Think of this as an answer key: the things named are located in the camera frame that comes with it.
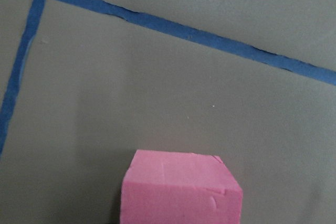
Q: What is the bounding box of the blue tape strip crosswise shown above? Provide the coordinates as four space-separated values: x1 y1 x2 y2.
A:
57 0 335 85

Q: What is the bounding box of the pink foam block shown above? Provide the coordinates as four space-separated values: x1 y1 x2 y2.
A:
120 150 243 223

